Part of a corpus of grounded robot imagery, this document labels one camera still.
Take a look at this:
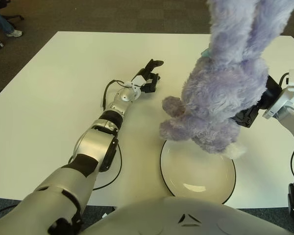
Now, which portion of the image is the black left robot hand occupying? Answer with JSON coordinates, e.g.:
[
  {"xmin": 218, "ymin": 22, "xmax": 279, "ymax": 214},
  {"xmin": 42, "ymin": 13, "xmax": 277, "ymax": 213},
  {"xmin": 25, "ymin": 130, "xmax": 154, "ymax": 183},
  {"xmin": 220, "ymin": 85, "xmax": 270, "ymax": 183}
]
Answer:
[{"xmin": 136, "ymin": 58, "xmax": 165, "ymax": 94}]

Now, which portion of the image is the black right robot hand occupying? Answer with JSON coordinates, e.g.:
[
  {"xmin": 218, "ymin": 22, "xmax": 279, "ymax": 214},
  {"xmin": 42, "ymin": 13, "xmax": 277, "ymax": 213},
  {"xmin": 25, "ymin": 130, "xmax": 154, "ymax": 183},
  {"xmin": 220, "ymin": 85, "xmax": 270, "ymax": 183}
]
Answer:
[{"xmin": 231, "ymin": 74, "xmax": 284, "ymax": 128}]

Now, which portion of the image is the purple plush bunny doll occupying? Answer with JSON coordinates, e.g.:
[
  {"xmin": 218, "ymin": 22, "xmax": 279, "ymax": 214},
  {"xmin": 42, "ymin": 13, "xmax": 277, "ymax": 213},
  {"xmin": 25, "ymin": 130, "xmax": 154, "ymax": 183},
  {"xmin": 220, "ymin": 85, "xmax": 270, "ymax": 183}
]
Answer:
[{"xmin": 159, "ymin": 0, "xmax": 294, "ymax": 159}]

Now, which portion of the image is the white plate black rim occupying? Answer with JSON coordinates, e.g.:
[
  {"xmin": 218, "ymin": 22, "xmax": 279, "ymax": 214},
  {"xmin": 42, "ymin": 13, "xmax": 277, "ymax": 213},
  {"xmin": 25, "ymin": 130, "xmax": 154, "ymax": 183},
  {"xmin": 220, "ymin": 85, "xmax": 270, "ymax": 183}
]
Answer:
[{"xmin": 160, "ymin": 139, "xmax": 237, "ymax": 205}]

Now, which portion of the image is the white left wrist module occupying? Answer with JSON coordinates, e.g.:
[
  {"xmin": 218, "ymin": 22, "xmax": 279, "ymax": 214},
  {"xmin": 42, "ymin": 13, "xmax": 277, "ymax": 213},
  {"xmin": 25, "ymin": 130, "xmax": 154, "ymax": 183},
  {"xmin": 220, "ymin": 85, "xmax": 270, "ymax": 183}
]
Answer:
[{"xmin": 123, "ymin": 75, "xmax": 147, "ymax": 95}]

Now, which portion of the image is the white sneaker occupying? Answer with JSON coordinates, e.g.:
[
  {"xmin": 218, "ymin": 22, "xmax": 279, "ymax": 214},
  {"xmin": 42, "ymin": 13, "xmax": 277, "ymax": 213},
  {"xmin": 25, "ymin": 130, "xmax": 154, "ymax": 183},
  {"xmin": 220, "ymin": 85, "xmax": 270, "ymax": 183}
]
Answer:
[{"xmin": 6, "ymin": 29, "xmax": 23, "ymax": 38}]

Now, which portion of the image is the black chair base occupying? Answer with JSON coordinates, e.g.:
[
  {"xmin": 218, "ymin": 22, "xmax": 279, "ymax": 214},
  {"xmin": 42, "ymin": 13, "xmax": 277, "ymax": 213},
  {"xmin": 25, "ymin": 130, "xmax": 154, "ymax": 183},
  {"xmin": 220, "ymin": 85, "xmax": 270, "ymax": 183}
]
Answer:
[{"xmin": 0, "ymin": 14, "xmax": 24, "ymax": 22}]

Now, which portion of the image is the grey robot torso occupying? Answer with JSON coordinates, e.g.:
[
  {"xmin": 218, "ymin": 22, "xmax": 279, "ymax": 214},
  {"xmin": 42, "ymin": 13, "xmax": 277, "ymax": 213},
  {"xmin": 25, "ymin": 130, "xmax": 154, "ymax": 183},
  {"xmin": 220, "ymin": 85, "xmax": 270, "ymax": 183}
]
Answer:
[{"xmin": 80, "ymin": 195, "xmax": 294, "ymax": 235}]

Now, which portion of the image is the blue jeans leg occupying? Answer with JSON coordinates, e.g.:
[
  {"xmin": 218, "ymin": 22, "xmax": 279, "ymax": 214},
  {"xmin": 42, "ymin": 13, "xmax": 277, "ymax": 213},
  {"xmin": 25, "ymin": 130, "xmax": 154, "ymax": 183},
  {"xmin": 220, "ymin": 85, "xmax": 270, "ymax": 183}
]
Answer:
[{"xmin": 0, "ymin": 6, "xmax": 15, "ymax": 35}]

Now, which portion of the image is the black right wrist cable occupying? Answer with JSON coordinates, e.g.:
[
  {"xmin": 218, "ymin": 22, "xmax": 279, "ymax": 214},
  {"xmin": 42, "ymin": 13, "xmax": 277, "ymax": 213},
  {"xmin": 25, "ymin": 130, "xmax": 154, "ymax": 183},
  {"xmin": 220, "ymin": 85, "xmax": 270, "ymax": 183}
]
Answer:
[{"xmin": 279, "ymin": 72, "xmax": 291, "ymax": 88}]

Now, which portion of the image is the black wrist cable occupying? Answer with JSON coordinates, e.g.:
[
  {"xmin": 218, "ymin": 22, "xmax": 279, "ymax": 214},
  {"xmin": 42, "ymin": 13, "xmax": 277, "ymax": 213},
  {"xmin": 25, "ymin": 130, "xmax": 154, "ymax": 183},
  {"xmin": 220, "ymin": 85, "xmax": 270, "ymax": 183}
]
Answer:
[
  {"xmin": 279, "ymin": 72, "xmax": 291, "ymax": 88},
  {"xmin": 102, "ymin": 79, "xmax": 128, "ymax": 108}
]

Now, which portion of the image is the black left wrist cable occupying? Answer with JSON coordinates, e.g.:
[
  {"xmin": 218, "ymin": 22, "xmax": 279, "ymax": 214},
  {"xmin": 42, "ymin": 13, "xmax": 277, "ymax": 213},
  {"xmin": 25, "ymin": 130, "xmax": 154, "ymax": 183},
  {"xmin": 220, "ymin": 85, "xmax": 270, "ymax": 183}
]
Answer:
[{"xmin": 102, "ymin": 79, "xmax": 128, "ymax": 108}]

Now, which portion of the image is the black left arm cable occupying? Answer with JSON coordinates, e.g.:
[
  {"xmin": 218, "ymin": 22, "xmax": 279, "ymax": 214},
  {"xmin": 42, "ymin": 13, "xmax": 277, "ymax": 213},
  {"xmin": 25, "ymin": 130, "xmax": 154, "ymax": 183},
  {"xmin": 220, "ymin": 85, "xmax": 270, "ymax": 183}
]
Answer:
[{"xmin": 92, "ymin": 141, "xmax": 123, "ymax": 191}]

